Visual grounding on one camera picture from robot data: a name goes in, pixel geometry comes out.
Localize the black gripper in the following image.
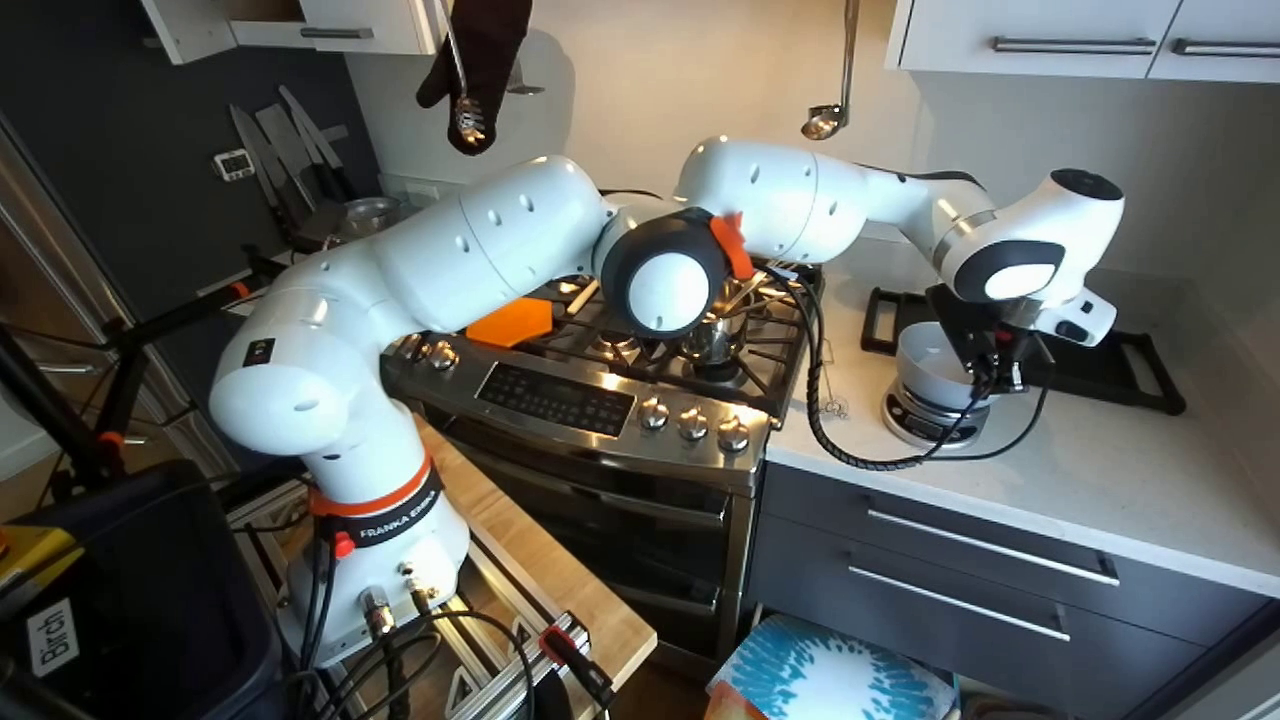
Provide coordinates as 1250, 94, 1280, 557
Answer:
933, 280, 1068, 401

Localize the red orange kitchen utensil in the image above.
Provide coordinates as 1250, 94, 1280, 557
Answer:
704, 211, 761, 286

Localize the steel kitchen knife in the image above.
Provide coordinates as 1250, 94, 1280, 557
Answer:
256, 94, 324, 218
223, 98, 292, 226
276, 78, 350, 206

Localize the black flat rack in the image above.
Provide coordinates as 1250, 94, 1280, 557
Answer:
854, 284, 1193, 418

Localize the grey drawer cabinet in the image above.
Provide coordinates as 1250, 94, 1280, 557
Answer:
739, 457, 1273, 720

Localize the small dark pot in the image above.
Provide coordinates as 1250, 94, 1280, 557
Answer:
685, 295, 751, 373

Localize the hanging metal ladle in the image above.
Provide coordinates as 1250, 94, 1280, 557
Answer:
794, 0, 862, 142

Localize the blue white patterned cloth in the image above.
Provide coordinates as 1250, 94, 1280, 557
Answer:
704, 612, 961, 720

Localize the stainless steel stove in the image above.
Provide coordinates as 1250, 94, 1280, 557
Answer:
377, 243, 815, 663

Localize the orange hexagonal silicone trivet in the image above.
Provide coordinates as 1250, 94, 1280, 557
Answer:
459, 290, 558, 353

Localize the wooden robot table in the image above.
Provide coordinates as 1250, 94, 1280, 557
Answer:
233, 417, 659, 720

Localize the black red clamp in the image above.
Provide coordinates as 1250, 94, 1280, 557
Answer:
534, 614, 619, 711

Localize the hanging metal utensil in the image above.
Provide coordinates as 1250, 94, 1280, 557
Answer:
433, 0, 493, 153

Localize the dark brown oven mitt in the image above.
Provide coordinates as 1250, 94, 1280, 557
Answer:
412, 0, 534, 156

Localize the black tripod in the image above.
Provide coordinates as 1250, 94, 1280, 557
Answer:
0, 251, 292, 498

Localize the black bin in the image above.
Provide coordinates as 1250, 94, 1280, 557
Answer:
0, 462, 292, 720

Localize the metal drawer handle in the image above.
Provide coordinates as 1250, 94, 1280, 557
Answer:
844, 557, 1078, 648
860, 497, 1123, 591

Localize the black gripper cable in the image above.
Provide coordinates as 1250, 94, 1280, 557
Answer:
794, 273, 1054, 473

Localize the long metal cabinet handle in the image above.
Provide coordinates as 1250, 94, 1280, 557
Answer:
1169, 31, 1280, 61
987, 31, 1161, 61

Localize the white wide wall cabinet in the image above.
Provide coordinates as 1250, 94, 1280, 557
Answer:
884, 0, 1280, 93

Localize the oven door handle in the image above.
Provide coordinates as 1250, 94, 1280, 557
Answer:
442, 418, 757, 508

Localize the aluminium frame rail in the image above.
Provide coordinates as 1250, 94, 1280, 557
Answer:
433, 557, 590, 720

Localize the black base cable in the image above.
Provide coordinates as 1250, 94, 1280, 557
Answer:
292, 525, 350, 696

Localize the white small wall cabinet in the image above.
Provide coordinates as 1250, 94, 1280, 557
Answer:
134, 0, 451, 68

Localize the short metal cabinet handle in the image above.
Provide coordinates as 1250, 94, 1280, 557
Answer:
296, 18, 378, 42

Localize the white wall outlet plate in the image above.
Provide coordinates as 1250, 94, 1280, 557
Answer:
210, 142, 259, 185

